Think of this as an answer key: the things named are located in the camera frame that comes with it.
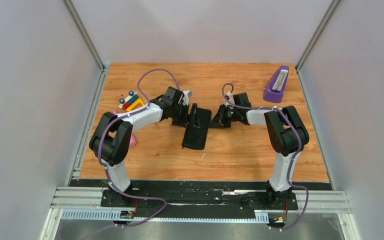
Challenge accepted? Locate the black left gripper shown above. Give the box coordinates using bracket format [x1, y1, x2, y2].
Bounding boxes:
[170, 102, 200, 128]

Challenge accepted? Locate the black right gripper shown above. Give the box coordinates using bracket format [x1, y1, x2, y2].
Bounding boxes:
[207, 104, 240, 129]

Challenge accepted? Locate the black zip tool case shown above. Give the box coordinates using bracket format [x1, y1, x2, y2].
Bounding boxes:
[181, 107, 212, 150]

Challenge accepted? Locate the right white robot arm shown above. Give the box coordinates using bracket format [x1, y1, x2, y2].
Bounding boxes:
[209, 92, 310, 209]

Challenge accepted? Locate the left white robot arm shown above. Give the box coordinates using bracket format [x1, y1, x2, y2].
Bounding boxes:
[89, 87, 212, 207]

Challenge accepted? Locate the pink cylinder tube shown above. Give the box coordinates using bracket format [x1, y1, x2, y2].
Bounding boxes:
[111, 109, 137, 147]

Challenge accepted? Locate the purple metronome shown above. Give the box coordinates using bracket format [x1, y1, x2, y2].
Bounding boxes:
[263, 65, 290, 103]

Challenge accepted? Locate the colourful toy block truck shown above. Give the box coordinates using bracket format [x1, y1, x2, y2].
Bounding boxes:
[118, 90, 145, 112]

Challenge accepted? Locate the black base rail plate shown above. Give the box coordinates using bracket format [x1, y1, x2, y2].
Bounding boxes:
[69, 179, 332, 219]

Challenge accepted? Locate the left aluminium frame post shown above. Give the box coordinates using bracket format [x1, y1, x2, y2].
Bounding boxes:
[62, 0, 106, 72]

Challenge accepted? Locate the aluminium frame post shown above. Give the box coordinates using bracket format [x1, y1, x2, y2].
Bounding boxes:
[62, 0, 106, 72]
[295, 0, 343, 73]

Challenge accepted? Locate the right aluminium frame post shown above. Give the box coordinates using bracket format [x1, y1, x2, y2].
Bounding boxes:
[295, 0, 343, 73]

